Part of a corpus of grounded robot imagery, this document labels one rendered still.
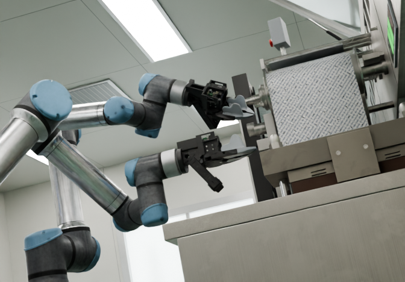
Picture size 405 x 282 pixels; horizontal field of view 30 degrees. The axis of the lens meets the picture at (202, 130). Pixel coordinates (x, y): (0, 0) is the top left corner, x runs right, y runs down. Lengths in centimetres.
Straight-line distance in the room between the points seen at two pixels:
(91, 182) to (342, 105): 72
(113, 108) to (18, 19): 273
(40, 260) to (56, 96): 55
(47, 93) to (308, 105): 69
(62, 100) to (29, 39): 315
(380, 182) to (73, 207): 109
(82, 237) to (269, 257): 85
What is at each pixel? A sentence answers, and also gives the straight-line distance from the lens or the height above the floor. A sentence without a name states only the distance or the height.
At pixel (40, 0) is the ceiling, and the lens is 467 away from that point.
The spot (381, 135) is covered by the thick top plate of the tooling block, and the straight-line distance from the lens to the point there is 182.
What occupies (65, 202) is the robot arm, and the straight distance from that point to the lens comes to 246.
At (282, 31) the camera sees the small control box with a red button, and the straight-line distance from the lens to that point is 276.
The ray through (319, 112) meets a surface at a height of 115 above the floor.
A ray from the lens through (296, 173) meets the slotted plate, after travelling 182.
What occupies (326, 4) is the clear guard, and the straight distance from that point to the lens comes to 297.
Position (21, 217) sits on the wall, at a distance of 852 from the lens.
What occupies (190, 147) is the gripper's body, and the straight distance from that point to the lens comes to 206.
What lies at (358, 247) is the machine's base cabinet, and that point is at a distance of 171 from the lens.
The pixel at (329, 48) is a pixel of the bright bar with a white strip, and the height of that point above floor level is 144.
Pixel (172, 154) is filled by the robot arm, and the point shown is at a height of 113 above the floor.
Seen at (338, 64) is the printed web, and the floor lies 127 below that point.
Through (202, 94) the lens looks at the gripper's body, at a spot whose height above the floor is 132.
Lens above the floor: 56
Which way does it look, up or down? 17 degrees up
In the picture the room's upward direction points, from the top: 11 degrees counter-clockwise
